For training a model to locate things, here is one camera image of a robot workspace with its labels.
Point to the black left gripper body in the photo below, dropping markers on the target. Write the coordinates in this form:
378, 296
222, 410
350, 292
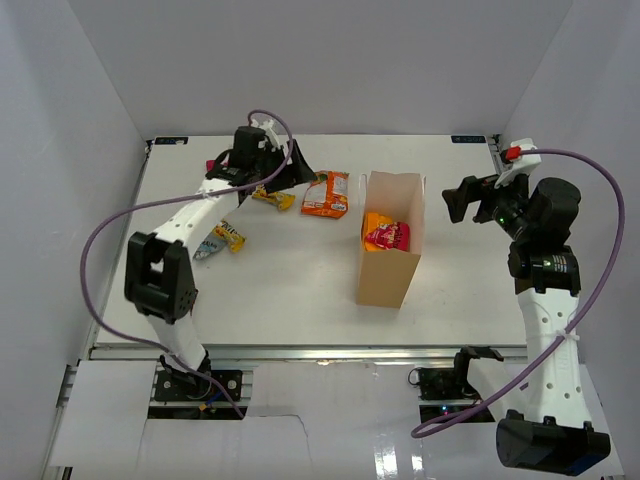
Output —
273, 162

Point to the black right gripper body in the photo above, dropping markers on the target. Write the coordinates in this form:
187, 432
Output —
508, 203

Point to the orange Skittles snack bag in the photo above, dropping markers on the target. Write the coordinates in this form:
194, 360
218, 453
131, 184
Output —
327, 195

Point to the red Himalaya candy packet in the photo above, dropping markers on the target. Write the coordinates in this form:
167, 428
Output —
391, 236

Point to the orange yellow snack bag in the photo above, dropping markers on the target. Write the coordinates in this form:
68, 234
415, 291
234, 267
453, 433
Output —
372, 221

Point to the brown paper bag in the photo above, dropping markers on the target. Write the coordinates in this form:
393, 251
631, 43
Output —
384, 277

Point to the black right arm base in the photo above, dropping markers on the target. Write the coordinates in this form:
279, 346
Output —
451, 383

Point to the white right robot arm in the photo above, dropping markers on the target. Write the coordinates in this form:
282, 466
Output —
543, 424

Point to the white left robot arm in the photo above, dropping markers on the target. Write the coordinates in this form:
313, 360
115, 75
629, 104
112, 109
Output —
159, 279

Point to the far yellow M&M's packet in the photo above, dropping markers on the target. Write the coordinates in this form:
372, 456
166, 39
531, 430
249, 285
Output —
282, 201

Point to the yellow m&m's packet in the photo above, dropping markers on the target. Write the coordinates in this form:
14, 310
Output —
282, 201
230, 235

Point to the crumpled red candy packet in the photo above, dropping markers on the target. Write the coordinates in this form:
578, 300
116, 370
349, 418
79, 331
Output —
219, 160

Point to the dark label right table corner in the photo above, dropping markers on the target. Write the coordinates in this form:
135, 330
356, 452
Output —
468, 139

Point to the dark label table corner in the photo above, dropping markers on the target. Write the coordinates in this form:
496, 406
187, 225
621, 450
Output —
468, 139
171, 140

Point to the near yellow M&M's packet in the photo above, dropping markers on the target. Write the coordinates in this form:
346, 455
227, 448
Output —
230, 235

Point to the grey Himalaya candy packet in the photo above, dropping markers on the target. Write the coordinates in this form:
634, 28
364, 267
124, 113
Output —
211, 245

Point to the dark label left table corner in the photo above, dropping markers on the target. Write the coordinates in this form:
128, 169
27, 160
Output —
171, 140

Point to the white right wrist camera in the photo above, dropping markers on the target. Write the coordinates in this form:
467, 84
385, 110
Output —
519, 158

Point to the aluminium front rail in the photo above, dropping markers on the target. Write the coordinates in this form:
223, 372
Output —
289, 353

